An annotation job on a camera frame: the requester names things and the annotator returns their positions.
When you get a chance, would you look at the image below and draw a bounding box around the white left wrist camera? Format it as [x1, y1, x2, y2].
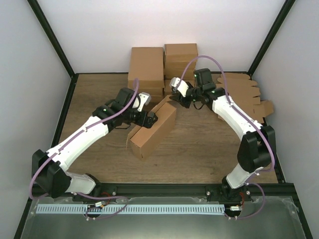
[133, 92, 152, 112]

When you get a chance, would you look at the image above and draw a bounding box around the large cardboard box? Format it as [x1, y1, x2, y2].
[126, 95, 176, 161]

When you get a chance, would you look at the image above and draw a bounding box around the purple base loop cable right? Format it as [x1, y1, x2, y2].
[227, 183, 266, 221]

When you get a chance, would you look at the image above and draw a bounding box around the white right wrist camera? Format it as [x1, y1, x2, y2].
[169, 77, 189, 98]

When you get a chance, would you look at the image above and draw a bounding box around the clear plastic sheet cover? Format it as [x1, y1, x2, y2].
[21, 197, 306, 239]

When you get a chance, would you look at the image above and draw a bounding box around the black left frame post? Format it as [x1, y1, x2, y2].
[26, 0, 76, 78]

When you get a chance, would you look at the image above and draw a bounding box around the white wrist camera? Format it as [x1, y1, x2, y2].
[169, 77, 189, 98]
[133, 92, 152, 112]

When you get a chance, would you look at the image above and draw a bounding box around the pile of flat cardboard blanks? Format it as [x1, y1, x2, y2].
[216, 73, 261, 105]

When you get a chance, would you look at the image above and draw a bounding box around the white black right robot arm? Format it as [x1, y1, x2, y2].
[169, 68, 276, 201]

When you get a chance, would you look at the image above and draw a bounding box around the top flat cardboard blank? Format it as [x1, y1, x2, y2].
[236, 100, 274, 124]

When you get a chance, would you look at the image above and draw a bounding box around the light blue slotted cable duct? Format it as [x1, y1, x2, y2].
[36, 204, 225, 215]

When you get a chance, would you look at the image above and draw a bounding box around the black aluminium front rail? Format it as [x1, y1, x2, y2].
[31, 183, 295, 197]

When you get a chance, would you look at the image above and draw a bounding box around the front right folded cardboard box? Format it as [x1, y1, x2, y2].
[163, 79, 195, 97]

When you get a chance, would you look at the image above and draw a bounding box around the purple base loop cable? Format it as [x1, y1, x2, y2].
[227, 183, 266, 221]
[79, 194, 130, 221]

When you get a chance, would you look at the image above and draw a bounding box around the top right stacked cardboard box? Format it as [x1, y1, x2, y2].
[164, 43, 198, 62]

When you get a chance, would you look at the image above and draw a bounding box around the black right frame post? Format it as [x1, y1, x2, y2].
[247, 0, 296, 76]

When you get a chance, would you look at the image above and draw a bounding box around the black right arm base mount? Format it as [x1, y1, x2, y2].
[205, 184, 248, 203]

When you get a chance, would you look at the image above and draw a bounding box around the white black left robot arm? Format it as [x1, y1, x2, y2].
[30, 88, 158, 201]

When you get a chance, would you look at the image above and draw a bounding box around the top left stacked cardboard box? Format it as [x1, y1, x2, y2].
[128, 47, 164, 89]

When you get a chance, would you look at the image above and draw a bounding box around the black frame post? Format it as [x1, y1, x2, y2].
[247, 0, 296, 76]
[26, 0, 76, 78]

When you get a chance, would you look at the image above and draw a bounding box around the purple base loop cable left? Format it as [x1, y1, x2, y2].
[79, 194, 130, 221]

